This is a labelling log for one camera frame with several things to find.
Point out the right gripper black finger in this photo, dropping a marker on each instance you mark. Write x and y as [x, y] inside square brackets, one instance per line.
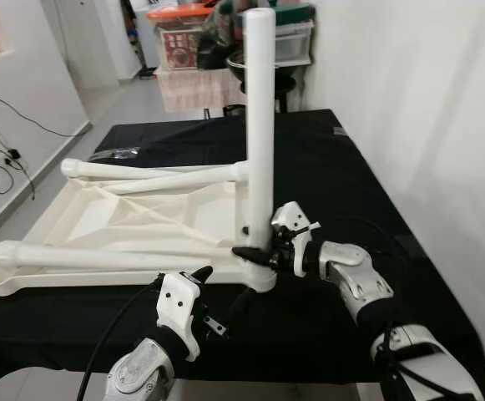
[255, 256]

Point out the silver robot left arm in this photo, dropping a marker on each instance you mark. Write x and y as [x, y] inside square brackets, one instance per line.
[138, 376]

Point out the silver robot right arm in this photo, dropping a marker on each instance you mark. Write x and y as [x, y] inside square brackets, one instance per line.
[351, 276]

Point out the white plastic children table top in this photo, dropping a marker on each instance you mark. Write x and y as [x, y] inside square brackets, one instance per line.
[142, 221]

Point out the black tablecloth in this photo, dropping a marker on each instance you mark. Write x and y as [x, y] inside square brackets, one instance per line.
[325, 167]

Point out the black round stool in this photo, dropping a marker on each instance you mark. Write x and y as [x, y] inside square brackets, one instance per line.
[284, 83]

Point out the beige cloth covered stand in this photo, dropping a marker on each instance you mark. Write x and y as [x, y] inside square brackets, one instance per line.
[192, 90]

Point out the clear storage box green lid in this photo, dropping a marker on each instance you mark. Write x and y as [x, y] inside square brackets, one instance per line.
[296, 42]

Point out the black plastic bag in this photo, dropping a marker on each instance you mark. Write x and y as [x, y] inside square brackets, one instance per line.
[225, 42]

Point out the black power adapter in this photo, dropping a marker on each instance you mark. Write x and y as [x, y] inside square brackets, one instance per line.
[13, 154]

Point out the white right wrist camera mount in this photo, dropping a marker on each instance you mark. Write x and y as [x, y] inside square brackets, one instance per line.
[290, 217]

